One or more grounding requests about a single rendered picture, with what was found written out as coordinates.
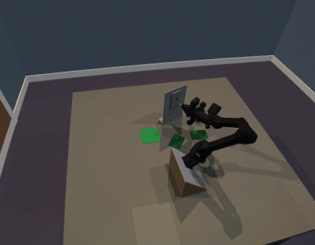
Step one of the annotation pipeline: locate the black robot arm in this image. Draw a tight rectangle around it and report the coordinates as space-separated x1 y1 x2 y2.
182 103 257 169

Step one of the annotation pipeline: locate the green square mat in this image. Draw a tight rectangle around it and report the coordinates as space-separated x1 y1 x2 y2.
140 127 161 144

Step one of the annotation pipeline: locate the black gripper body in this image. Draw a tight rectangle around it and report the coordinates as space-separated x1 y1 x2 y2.
186 97 205 125

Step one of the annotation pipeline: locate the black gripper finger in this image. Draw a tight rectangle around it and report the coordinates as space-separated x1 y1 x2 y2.
182 104 190 111
182 107 191 118

